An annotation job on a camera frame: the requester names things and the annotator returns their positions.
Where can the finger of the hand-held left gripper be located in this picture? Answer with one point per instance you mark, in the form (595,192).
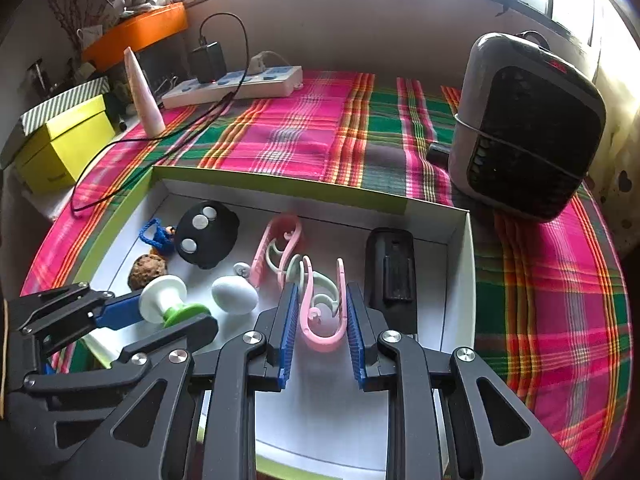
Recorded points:
(120,310)
(165,337)

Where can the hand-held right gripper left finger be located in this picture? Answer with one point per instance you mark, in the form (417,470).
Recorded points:
(289,335)

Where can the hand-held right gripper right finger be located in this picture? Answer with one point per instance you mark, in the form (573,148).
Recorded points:
(356,340)

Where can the pink hair clip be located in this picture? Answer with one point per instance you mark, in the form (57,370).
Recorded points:
(262,255)
(306,325)

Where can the white and green massager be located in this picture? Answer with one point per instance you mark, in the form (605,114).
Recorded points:
(160,295)

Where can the rough brown walnut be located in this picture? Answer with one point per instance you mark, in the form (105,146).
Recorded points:
(145,271)

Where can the white egg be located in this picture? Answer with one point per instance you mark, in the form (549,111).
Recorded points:
(234,296)

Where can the black clip-on light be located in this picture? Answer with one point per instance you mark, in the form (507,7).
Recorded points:
(390,270)

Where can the green and white cardboard box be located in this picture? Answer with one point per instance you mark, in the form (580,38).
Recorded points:
(320,410)

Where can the black round remote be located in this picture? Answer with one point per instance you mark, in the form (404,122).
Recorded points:
(205,235)

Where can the small black and white roller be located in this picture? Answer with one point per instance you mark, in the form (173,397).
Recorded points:
(241,270)

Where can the yellow box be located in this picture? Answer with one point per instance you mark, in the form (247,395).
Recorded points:
(65,155)

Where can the plaid blanket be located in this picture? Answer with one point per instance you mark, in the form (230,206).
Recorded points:
(540,310)

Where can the white cosmetic tube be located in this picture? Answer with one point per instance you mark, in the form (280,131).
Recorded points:
(145,100)

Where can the striped box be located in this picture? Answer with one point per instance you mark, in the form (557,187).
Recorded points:
(60,102)

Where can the white power strip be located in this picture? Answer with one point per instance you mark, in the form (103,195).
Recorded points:
(260,85)

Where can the black charger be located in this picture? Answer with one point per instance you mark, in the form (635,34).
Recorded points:
(207,62)

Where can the grey desk fan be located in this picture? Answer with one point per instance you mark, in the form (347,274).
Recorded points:
(530,130)

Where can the white plug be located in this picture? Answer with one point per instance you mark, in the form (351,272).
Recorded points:
(262,62)

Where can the orange box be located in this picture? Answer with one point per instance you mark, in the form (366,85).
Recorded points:
(135,35)

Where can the dried branches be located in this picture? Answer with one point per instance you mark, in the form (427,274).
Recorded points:
(70,5)

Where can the cream heart-print curtain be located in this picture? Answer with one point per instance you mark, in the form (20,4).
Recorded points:
(620,125)

